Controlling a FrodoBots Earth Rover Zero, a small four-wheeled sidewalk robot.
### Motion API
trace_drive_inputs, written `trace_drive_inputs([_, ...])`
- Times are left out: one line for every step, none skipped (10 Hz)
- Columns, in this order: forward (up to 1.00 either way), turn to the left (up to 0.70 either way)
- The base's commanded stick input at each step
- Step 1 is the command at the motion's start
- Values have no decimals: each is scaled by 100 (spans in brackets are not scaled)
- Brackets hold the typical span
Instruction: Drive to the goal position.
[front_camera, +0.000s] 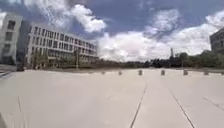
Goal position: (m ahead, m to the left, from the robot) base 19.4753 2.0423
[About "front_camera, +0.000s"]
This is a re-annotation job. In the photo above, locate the pole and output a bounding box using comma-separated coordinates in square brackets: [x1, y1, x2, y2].
[75, 49, 80, 71]

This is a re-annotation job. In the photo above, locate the row of concrete bollards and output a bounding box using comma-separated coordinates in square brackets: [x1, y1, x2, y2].
[100, 68, 224, 77]

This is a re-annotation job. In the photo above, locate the row of small trees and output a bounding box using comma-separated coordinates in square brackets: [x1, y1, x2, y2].
[29, 51, 98, 70]

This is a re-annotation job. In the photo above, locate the large white office building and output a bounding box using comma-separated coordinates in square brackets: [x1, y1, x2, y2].
[0, 13, 100, 67]

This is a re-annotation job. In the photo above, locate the dark vehicle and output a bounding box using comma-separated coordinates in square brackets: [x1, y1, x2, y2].
[16, 64, 26, 72]

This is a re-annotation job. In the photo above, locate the grey building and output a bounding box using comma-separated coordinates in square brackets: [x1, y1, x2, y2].
[209, 28, 224, 56]

